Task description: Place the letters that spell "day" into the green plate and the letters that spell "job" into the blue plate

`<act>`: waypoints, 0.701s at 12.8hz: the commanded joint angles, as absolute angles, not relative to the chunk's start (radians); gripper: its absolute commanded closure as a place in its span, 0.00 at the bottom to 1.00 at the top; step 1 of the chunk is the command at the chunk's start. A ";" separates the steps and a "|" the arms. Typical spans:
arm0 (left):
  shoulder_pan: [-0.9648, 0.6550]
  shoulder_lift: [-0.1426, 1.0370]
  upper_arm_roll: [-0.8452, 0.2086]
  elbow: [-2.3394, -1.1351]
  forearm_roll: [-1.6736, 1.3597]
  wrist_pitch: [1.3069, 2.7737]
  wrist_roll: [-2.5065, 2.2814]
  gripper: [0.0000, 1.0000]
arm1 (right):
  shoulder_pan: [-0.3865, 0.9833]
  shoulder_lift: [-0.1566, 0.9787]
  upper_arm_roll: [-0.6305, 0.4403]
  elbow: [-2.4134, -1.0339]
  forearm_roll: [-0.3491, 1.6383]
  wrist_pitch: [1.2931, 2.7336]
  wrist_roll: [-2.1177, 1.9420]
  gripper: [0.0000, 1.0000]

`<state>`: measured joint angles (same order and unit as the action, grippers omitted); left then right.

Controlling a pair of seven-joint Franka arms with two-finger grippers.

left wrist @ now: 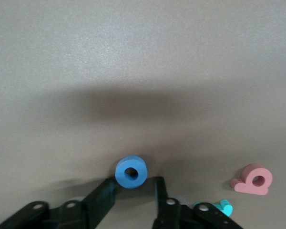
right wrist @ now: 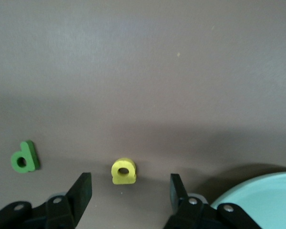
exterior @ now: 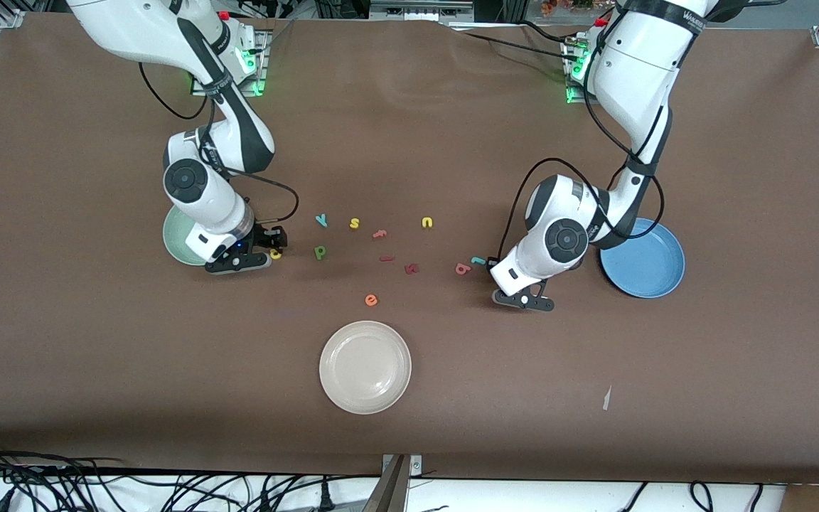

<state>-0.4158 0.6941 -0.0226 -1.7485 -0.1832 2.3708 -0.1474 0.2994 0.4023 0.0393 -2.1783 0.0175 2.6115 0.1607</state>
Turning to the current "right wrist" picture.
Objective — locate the green foam letter p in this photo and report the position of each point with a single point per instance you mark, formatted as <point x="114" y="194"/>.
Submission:
<point x="29" y="152"/>

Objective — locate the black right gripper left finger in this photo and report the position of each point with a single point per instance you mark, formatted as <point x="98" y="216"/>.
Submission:
<point x="62" y="210"/>

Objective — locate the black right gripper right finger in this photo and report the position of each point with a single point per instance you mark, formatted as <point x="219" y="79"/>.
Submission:
<point x="193" y="212"/>

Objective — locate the light green plate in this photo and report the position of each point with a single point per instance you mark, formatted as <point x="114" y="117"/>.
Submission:
<point x="264" y="198"/>

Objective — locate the brown table cover sheet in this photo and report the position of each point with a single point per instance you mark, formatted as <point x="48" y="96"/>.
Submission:
<point x="143" y="71"/>

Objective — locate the yellow foam letter a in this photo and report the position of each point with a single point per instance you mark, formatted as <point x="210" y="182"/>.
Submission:
<point x="124" y="180"/>

